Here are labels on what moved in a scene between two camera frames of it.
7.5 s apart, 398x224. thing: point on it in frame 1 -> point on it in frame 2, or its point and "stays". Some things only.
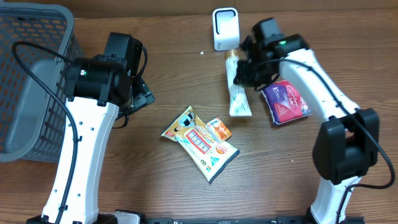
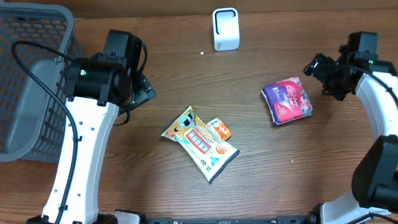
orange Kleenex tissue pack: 219,130 stays
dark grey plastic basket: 32,122 stays
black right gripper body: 252,72 -> 331,73
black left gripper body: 142,96 stays
